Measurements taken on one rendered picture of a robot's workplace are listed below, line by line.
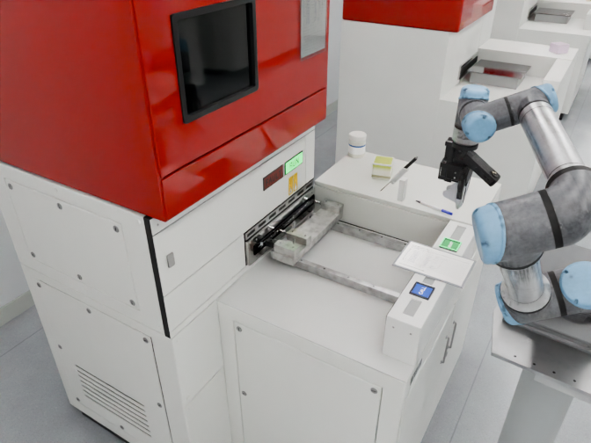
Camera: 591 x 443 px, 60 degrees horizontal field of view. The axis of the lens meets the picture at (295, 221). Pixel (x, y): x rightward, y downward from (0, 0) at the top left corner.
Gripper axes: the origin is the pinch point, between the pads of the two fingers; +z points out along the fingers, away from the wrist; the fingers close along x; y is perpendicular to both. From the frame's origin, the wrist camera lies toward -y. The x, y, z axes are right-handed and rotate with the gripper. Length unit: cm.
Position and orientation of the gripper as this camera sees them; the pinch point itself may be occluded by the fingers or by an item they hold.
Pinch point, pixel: (460, 205)
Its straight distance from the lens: 160.6
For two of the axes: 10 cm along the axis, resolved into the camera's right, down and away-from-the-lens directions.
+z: 0.0, 8.4, 5.4
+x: -5.2, 4.6, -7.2
